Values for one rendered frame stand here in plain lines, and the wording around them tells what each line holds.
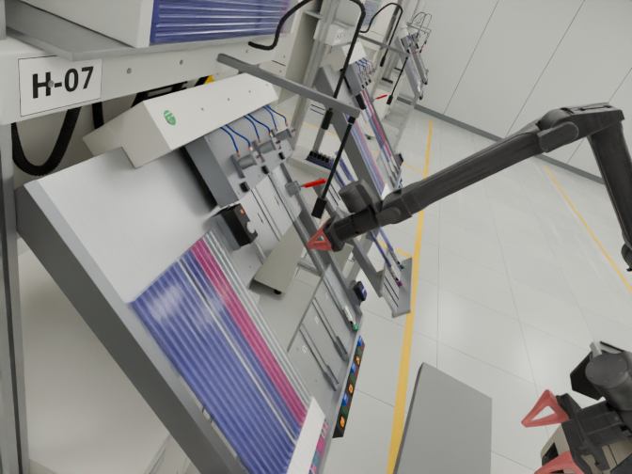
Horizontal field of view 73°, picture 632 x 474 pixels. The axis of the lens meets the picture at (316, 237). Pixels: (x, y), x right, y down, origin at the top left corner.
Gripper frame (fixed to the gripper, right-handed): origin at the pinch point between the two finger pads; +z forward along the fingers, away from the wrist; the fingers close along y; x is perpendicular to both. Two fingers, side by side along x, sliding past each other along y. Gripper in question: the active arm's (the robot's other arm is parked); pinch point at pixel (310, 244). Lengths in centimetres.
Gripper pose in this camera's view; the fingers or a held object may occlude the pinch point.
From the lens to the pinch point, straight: 114.3
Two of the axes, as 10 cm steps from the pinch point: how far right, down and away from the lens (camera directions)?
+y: -2.7, 4.5, -8.5
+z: -8.2, 3.6, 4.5
